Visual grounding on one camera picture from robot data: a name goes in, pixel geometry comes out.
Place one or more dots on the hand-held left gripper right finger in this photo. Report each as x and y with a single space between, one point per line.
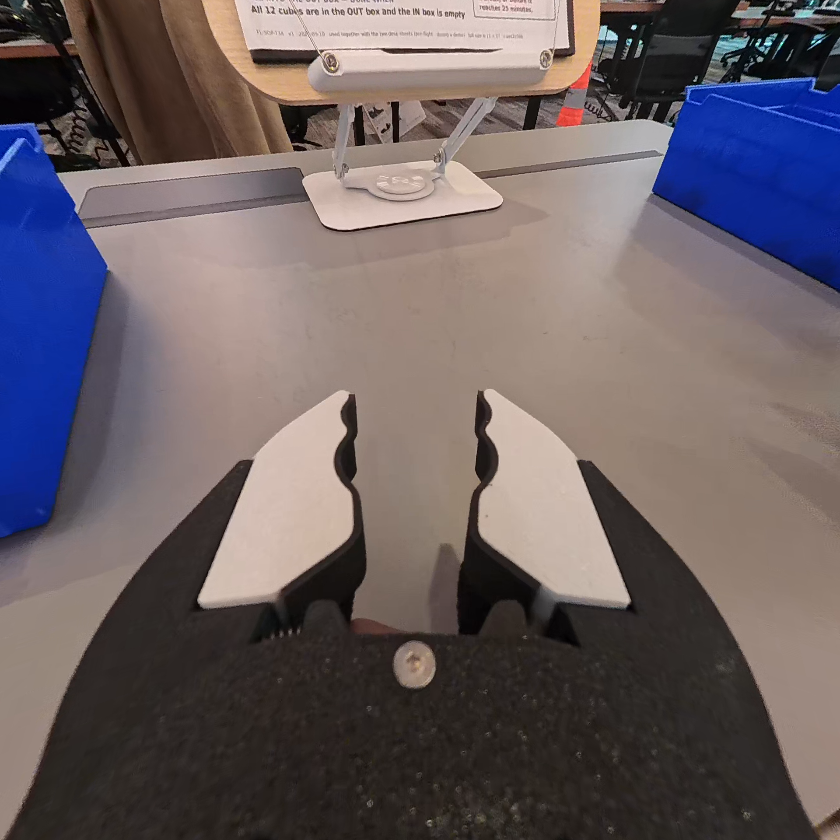
544 518

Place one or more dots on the orange traffic cone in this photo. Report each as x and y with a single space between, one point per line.
576 98

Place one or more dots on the wooden document stand white base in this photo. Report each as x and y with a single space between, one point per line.
407 203

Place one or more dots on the printed instruction sheet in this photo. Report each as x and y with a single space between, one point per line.
394 29

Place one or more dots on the black office chair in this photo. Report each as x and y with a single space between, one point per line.
669 46

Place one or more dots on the person's left hand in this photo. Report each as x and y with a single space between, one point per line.
374 627

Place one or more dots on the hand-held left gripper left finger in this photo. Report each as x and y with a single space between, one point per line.
282 518

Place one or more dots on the printed paper poster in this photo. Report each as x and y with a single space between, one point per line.
407 121

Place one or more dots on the blue plastic bin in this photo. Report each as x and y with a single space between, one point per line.
46 328
754 184

